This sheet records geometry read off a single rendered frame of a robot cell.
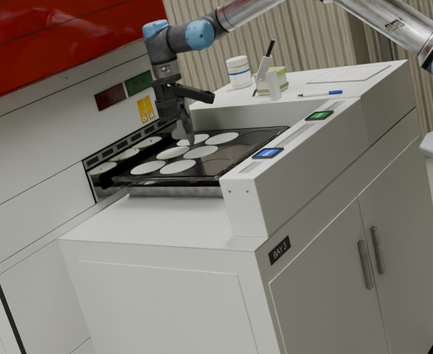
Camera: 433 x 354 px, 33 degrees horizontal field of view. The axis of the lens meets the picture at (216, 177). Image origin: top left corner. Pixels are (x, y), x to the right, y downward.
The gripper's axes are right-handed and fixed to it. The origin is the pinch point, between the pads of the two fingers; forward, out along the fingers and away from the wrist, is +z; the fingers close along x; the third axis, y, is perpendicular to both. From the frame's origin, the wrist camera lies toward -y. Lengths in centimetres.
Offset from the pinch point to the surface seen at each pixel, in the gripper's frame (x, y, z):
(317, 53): -198, -47, 20
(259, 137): 4.0, -18.9, 1.8
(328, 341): 45, -26, 44
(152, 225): 34.1, 10.1, 9.7
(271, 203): 53, -21, 3
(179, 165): 14.1, 3.2, 1.7
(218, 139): -3.2, -6.8, 1.7
